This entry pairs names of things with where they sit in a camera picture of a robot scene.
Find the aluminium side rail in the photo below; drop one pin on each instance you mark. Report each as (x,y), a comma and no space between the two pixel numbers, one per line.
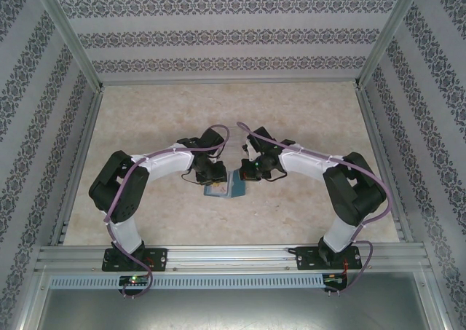
(88,133)
(375,133)

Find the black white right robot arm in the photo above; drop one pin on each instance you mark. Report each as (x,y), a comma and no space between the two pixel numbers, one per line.
(309,164)

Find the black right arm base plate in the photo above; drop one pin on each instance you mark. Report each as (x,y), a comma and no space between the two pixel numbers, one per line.
(306,259)

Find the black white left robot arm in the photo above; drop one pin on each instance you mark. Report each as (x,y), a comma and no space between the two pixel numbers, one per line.
(164,162)

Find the teal leather card holder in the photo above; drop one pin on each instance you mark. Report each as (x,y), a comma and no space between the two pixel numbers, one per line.
(238,188)

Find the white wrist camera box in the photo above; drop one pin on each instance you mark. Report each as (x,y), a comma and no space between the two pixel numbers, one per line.
(215,158)
(249,153)

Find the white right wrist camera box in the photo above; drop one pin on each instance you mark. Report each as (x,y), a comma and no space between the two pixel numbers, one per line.
(249,153)

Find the aluminium frame post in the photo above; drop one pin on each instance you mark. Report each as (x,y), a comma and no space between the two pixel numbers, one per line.
(388,35)
(70,35)

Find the aluminium mounting rail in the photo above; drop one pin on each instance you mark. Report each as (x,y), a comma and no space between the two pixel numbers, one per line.
(225,259)

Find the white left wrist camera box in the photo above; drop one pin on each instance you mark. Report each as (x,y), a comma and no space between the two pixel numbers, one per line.
(215,158)

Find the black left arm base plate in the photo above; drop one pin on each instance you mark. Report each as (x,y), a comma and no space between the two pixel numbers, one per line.
(160,259)

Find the grey metal panel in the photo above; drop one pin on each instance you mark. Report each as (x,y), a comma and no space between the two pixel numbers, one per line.
(233,312)

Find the aluminium back rail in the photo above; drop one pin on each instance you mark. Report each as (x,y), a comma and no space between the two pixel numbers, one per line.
(229,82)

